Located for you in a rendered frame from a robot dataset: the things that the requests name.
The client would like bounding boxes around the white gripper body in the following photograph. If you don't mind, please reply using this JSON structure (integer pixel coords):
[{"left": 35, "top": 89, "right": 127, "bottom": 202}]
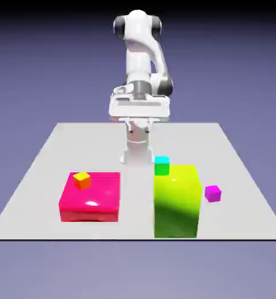
[{"left": 108, "top": 93, "right": 171, "bottom": 123}]

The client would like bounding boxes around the small green cube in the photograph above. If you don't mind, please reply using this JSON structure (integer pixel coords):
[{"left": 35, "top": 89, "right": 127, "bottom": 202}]
[{"left": 154, "top": 155, "right": 170, "bottom": 176}]

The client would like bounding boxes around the small orange cube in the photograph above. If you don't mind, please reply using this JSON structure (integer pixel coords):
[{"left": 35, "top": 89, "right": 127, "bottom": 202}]
[{"left": 72, "top": 171, "right": 92, "bottom": 190}]

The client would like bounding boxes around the small purple cube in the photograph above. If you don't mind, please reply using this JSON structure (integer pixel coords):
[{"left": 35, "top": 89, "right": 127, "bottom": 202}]
[{"left": 204, "top": 185, "right": 222, "bottom": 203}]

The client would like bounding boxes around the large yellow-green box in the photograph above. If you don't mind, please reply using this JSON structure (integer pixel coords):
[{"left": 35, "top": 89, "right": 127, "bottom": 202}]
[{"left": 153, "top": 164, "right": 203, "bottom": 239}]

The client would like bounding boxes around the large pink box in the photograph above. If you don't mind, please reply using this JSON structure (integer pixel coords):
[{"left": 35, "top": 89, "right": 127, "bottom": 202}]
[{"left": 58, "top": 172, "right": 121, "bottom": 223}]

